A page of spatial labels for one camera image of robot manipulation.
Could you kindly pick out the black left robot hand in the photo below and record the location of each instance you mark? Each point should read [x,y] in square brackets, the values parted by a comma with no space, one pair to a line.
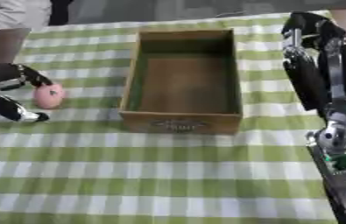
[2,76]

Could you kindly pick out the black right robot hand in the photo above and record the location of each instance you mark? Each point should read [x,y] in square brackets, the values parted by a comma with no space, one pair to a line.
[313,70]

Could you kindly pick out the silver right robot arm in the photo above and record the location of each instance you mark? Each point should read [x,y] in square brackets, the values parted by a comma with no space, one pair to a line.
[344,166]

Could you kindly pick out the tan cardboard box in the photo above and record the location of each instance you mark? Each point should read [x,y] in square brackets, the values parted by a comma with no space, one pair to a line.
[183,81]

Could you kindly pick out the pink egg-shaped toy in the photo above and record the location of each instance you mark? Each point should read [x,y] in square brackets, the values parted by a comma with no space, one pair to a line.
[48,95]

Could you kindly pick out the person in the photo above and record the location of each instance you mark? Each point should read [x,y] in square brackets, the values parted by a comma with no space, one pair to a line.
[7,14]

